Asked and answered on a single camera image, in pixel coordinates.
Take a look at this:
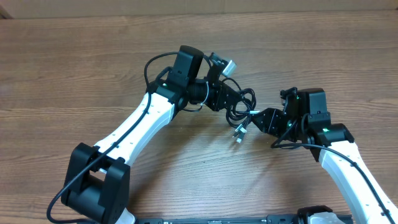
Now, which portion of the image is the black usb cable silver plug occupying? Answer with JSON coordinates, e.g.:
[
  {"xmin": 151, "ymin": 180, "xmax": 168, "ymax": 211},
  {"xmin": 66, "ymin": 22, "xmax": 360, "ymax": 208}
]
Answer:
[{"xmin": 233, "ymin": 103, "xmax": 260, "ymax": 143}]

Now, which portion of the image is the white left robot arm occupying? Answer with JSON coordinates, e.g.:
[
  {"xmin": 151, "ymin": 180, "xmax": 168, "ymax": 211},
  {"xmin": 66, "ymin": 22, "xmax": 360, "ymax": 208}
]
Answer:
[{"xmin": 47, "ymin": 45, "xmax": 243, "ymax": 223}]

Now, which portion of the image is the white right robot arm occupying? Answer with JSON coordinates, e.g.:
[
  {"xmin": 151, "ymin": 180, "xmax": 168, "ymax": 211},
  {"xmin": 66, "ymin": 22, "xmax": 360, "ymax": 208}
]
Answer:
[{"xmin": 252, "ymin": 88, "xmax": 397, "ymax": 223}]

